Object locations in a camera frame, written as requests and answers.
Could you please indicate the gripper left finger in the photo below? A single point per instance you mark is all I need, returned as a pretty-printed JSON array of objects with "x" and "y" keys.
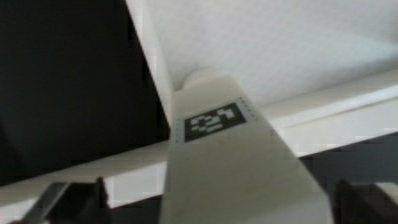
[{"x": 71, "y": 204}]

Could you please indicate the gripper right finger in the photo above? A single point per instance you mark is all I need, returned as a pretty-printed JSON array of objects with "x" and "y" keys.
[{"x": 366, "y": 203}]

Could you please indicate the white desk leg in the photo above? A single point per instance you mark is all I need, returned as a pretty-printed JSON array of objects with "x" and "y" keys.
[{"x": 236, "y": 180}]

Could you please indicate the white desk tabletop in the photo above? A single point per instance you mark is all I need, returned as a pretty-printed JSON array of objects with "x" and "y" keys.
[{"x": 291, "y": 45}]

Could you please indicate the white U-shaped fence frame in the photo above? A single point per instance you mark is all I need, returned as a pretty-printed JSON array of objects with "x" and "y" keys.
[{"x": 344, "y": 143}]

